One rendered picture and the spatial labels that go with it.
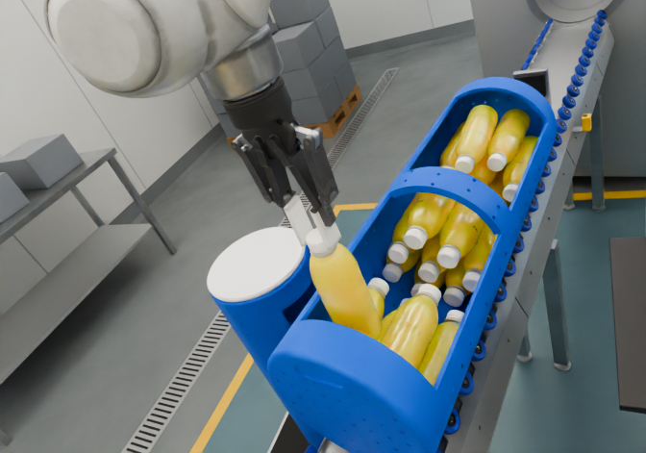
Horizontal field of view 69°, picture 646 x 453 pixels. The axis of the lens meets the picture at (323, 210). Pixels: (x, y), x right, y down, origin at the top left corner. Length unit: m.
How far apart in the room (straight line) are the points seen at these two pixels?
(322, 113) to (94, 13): 3.97
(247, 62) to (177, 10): 0.20
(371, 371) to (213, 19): 0.48
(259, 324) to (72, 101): 3.45
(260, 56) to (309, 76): 3.63
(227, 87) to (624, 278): 0.77
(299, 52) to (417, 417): 3.61
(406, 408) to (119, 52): 0.54
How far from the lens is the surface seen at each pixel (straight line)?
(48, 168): 3.35
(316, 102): 4.22
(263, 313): 1.19
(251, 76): 0.51
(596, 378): 2.09
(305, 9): 4.40
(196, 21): 0.33
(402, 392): 0.67
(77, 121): 4.40
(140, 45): 0.31
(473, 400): 0.95
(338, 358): 0.67
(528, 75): 1.65
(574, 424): 1.99
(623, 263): 1.03
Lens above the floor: 1.72
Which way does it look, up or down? 31 degrees down
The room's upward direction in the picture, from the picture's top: 23 degrees counter-clockwise
